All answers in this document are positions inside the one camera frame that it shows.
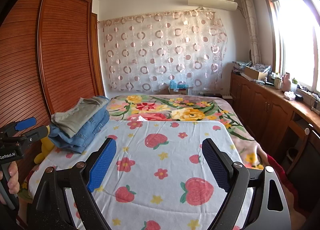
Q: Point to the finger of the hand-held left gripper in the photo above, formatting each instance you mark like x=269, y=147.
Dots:
x=25, y=124
x=35, y=135

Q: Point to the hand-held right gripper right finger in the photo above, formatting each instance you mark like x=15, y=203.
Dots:
x=216, y=165

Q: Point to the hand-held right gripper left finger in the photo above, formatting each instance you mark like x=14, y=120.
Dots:
x=102, y=165

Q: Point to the grey-green pants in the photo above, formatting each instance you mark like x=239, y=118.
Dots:
x=72, y=117

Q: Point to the person's left hand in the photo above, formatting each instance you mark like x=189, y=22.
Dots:
x=13, y=180

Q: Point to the yellow plush toy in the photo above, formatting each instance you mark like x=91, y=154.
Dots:
x=46, y=145

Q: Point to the blue denim jeans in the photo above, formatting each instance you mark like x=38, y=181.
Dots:
x=85, y=130

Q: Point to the floral blanket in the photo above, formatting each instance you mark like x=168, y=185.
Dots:
x=175, y=107

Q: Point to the red blanket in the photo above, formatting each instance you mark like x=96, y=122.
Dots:
x=285, y=182

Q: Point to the long wooden cabinet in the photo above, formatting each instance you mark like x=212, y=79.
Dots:
x=262, y=105

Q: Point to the wooden slatted wardrobe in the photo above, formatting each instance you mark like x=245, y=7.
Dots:
x=62, y=57

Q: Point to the small printed cardboard box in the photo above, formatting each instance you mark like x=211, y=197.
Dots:
x=178, y=92

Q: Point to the blue plastic bag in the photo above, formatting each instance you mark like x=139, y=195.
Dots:
x=177, y=85

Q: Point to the open cardboard box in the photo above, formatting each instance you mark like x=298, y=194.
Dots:
x=255, y=74

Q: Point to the white tissue box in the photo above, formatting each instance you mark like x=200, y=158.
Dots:
x=290, y=95

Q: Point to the white cup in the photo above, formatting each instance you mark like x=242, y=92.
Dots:
x=278, y=83

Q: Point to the small black box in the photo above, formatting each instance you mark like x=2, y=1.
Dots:
x=299, y=97

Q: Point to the white jug bottle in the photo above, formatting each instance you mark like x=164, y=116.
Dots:
x=286, y=82

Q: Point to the small green pot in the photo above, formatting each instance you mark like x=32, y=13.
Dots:
x=294, y=81

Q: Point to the sheer circle-pattern curtain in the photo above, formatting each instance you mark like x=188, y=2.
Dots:
x=162, y=50

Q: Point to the wooden framed window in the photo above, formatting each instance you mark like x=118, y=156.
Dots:
x=295, y=45

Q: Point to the pale patterned window curtain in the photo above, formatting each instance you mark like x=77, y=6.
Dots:
x=250, y=25

